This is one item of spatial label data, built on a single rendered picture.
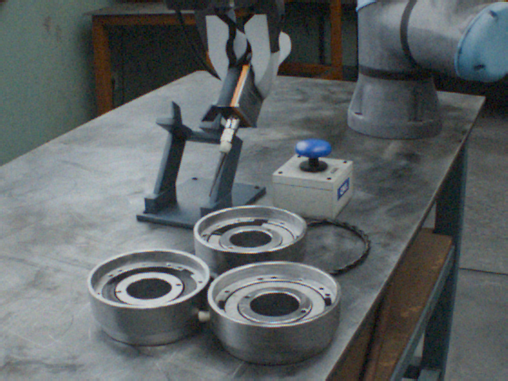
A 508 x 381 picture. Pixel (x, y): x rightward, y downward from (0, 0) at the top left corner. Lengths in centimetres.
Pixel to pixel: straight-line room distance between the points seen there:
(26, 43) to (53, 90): 26
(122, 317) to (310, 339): 15
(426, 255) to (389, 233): 52
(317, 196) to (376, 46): 34
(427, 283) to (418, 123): 28
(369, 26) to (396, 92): 10
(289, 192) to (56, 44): 221
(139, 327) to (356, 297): 20
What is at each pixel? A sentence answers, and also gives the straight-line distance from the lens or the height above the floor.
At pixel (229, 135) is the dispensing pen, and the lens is 72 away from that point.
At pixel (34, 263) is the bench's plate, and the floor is 80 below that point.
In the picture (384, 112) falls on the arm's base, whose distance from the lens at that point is 108.
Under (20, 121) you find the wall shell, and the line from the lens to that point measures 281.
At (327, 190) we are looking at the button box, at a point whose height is 84.
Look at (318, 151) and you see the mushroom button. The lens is 81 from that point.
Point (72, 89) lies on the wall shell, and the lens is 304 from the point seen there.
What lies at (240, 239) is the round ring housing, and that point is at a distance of 73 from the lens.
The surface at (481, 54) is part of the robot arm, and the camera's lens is 96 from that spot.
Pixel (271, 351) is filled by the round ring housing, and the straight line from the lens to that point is 56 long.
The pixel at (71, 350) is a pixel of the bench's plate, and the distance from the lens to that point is 61.
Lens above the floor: 113
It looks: 22 degrees down
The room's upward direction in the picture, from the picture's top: 2 degrees counter-clockwise
